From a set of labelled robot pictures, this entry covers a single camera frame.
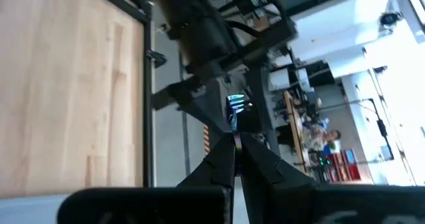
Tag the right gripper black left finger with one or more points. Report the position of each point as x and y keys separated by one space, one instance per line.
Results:
x=199 y=197

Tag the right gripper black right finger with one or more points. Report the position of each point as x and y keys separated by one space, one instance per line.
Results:
x=282 y=197

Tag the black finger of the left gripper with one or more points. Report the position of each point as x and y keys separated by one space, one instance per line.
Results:
x=196 y=99
x=220 y=97

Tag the iridescent blue fork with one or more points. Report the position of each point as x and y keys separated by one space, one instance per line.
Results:
x=236 y=107

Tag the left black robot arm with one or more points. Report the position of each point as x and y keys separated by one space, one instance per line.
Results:
x=179 y=4

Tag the red storage bins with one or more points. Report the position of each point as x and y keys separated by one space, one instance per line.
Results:
x=345 y=165

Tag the person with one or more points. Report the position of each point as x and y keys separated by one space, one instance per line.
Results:
x=328 y=141

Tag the long wooden workbench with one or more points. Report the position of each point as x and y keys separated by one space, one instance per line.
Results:
x=293 y=124

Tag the black ceiling camera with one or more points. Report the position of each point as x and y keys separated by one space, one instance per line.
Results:
x=390 y=18

